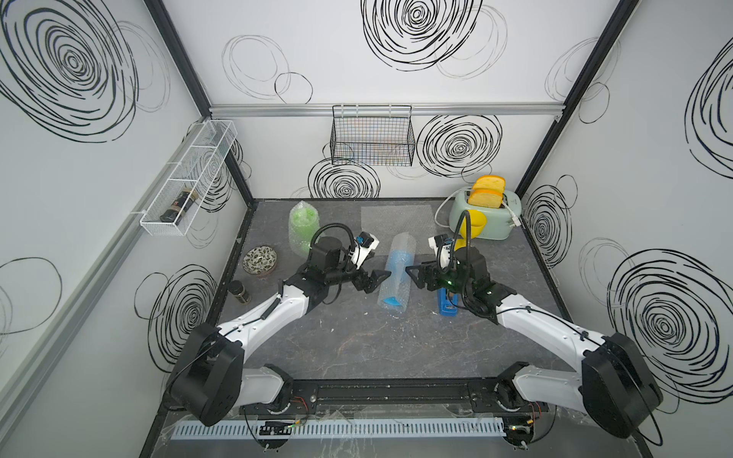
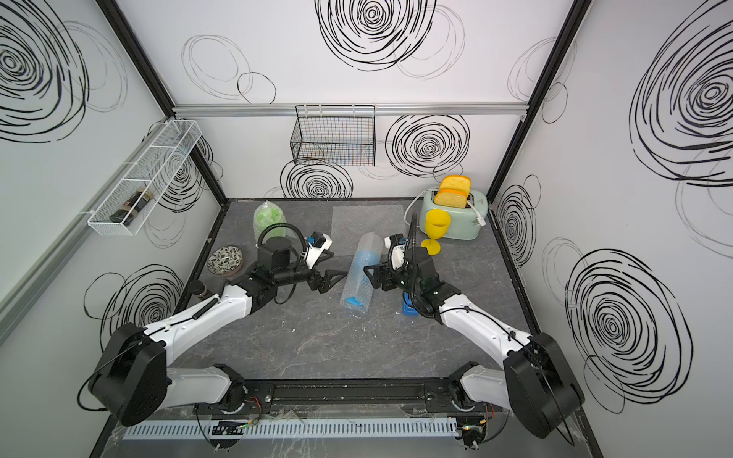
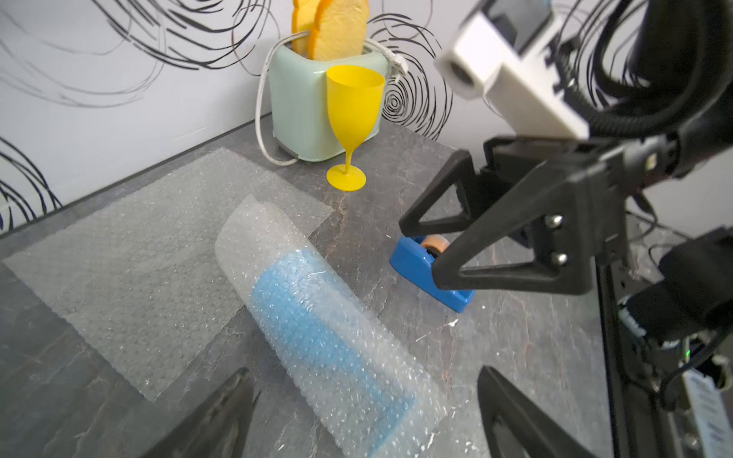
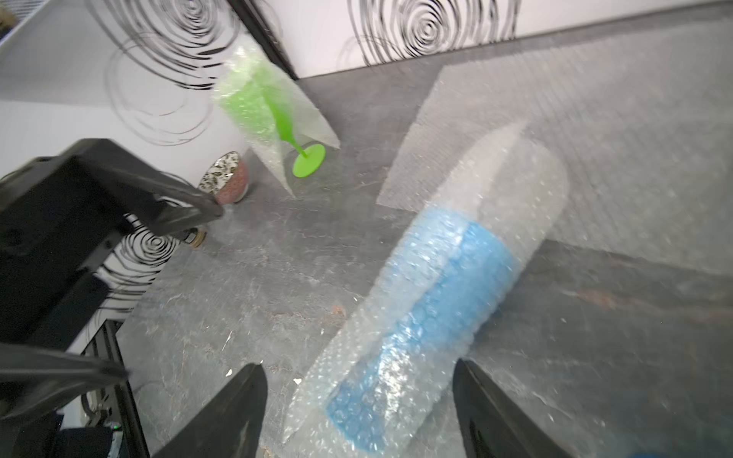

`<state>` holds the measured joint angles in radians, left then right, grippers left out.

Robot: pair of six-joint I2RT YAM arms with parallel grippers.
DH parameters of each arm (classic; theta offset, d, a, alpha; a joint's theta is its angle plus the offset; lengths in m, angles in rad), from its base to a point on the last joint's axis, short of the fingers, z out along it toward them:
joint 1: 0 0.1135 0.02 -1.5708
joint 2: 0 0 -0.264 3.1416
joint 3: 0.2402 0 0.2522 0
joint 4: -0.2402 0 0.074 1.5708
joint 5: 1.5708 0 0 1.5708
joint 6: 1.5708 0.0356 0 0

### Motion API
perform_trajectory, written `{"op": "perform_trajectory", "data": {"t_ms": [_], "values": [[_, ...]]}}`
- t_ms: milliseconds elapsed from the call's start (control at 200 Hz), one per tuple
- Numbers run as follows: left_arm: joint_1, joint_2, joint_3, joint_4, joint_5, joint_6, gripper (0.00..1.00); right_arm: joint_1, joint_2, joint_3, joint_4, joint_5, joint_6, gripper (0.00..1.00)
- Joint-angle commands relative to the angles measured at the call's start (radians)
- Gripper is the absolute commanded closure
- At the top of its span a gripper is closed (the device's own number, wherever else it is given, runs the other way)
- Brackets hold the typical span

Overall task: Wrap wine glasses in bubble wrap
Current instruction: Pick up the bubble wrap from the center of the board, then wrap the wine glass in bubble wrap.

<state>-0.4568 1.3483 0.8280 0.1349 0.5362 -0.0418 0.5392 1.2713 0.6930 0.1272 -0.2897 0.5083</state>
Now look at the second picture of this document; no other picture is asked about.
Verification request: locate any blue plastic wine glass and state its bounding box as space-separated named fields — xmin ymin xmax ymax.
xmin=341 ymin=251 xmax=380 ymax=312

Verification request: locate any blue tape dispenser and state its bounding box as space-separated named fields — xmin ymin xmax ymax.
xmin=402 ymin=292 xmax=418 ymax=317

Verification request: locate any yellow plastic wine glass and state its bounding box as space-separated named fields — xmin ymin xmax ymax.
xmin=421 ymin=209 xmax=452 ymax=256

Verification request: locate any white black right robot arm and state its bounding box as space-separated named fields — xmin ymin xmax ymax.
xmin=364 ymin=248 xmax=585 ymax=438

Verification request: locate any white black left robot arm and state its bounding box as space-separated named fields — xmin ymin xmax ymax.
xmin=81 ymin=267 xmax=347 ymax=427

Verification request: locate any patterned small bowl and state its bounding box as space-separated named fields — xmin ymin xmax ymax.
xmin=206 ymin=245 xmax=244 ymax=277

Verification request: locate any small dark cylinder jar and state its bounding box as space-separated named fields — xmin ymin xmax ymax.
xmin=187 ymin=280 xmax=211 ymax=301

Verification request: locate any mint green toaster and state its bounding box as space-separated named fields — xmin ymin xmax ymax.
xmin=418 ymin=187 xmax=489 ymax=240

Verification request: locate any front yellow toast slice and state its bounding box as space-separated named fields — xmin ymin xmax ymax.
xmin=433 ymin=189 xmax=469 ymax=209

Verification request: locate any yellow toast slice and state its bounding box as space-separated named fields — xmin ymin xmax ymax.
xmin=439 ymin=175 xmax=471 ymax=195
xmin=433 ymin=189 xmax=469 ymax=209

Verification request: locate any rear yellow toast slice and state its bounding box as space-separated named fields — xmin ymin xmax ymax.
xmin=439 ymin=175 xmax=471 ymax=195

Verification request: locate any dark item in shelf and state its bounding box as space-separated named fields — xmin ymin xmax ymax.
xmin=109 ymin=189 xmax=154 ymax=226

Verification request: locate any black corrugated left cable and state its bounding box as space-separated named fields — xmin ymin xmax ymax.
xmin=256 ymin=222 xmax=307 ymax=267

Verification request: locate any black corrugated cable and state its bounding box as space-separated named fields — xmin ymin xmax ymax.
xmin=407 ymin=213 xmax=420 ymax=270
xmin=256 ymin=222 xmax=307 ymax=267

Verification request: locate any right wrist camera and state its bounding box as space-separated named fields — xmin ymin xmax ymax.
xmin=385 ymin=234 xmax=407 ymax=272

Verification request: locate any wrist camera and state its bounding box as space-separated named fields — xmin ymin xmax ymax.
xmin=385 ymin=234 xmax=407 ymax=272
xmin=305 ymin=231 xmax=332 ymax=269

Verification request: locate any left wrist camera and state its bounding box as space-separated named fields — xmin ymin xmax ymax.
xmin=305 ymin=231 xmax=332 ymax=269

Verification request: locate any black corrugated right cable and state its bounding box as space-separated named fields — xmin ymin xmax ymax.
xmin=407 ymin=213 xmax=420 ymax=270

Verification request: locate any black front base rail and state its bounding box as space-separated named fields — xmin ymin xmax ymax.
xmin=228 ymin=376 xmax=580 ymax=416

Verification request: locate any white slotted cable duct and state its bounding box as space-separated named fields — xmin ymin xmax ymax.
xmin=122 ymin=418 xmax=459 ymax=441

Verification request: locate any black wire wall basket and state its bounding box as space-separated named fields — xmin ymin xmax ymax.
xmin=289 ymin=114 xmax=377 ymax=166

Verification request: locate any white wire wall shelf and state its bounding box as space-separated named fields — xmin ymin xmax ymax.
xmin=87 ymin=119 xmax=202 ymax=237

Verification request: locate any aluminium wall rail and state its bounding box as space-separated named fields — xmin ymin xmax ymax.
xmin=173 ymin=101 xmax=529 ymax=118

